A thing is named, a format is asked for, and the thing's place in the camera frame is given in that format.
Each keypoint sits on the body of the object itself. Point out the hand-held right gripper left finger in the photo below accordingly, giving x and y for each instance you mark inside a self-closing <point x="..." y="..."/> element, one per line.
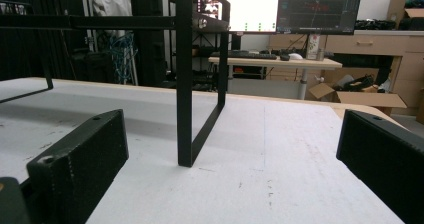
<point x="80" y="164"/>

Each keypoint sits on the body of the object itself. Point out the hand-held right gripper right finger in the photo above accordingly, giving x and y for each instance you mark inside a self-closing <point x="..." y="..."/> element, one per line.
<point x="383" y="157"/>

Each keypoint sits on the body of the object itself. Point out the open cardboard box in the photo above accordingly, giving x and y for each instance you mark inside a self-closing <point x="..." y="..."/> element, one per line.
<point x="361" y="95"/>

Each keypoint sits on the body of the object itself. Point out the wooden drawer cabinet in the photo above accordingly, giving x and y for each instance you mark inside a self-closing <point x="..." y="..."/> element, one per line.
<point x="400" y="57"/>

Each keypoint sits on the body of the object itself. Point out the black curtain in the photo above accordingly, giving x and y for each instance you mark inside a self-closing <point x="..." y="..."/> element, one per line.
<point x="33" y="44"/>

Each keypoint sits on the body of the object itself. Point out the white patterned can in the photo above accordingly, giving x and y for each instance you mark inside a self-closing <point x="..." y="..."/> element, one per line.
<point x="312" y="46"/>

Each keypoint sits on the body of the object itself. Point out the black metal rack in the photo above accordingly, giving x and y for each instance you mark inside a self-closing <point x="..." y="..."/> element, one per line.
<point x="184" y="84"/>

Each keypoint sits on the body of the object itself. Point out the white computer mouse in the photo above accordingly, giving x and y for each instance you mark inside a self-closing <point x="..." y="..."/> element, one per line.
<point x="295" y="56"/>

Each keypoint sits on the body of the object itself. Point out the light wooden desk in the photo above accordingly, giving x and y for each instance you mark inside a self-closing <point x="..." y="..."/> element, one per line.
<point x="276" y="64"/>

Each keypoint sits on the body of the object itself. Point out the black suitcase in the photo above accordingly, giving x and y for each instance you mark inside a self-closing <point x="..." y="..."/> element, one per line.
<point x="148" y="37"/>

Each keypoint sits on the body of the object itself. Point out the cardboard box on cabinet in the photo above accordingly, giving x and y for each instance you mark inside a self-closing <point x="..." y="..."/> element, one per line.
<point x="405" y="7"/>

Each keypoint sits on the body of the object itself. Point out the dark-screen monitor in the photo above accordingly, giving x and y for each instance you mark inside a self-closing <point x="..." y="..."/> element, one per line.
<point x="319" y="9"/>

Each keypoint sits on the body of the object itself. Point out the white plastic bag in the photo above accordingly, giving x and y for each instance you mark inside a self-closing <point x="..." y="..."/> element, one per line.
<point x="111" y="5"/>

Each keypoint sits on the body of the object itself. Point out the black keyboard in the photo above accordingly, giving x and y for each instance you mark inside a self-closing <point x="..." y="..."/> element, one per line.
<point x="245" y="54"/>

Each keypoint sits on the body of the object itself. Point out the white-screen monitor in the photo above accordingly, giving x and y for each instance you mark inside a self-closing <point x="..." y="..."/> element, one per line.
<point x="253" y="7"/>

